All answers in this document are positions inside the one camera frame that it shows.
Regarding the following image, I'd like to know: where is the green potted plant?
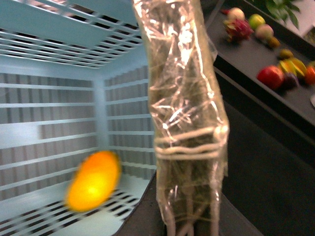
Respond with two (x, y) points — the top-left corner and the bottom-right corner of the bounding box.
(251, 0), (301, 29)

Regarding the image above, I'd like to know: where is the orange persimmon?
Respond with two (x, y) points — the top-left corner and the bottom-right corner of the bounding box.
(304, 66), (315, 85)

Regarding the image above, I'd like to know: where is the green apple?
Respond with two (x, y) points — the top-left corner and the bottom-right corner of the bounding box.
(248, 14), (266, 30)

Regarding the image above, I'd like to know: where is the plastic wrapped cable bundle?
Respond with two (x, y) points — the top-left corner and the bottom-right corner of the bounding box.
(131, 0), (230, 236)

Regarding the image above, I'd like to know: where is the dark purple plum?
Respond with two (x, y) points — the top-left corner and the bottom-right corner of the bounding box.
(282, 73), (299, 89)

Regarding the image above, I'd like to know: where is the pink dragon fruit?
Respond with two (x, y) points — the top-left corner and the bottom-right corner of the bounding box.
(223, 19), (253, 43)

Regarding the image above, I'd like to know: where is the red apple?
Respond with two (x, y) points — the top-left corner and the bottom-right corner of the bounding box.
(256, 65), (284, 90)

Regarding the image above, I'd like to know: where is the yellow star fruit centre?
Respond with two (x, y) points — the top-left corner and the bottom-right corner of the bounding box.
(278, 58), (307, 79)

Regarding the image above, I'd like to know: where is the light blue plastic basket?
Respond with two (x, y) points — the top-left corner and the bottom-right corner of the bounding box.
(0, 0), (156, 236)

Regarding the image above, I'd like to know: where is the black display tray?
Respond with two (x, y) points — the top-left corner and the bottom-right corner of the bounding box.
(203, 0), (315, 138)

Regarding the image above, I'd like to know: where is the brown kiwi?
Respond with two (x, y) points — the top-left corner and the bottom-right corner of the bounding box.
(267, 37), (281, 49)
(279, 49), (294, 59)

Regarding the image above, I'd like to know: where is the pale round melon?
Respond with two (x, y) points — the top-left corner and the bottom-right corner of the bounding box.
(255, 24), (274, 42)

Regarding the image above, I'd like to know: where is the white onion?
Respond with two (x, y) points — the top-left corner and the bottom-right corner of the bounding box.
(227, 7), (245, 20)

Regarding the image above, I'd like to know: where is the orange yellow mango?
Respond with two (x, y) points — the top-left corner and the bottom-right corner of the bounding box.
(64, 151), (122, 212)

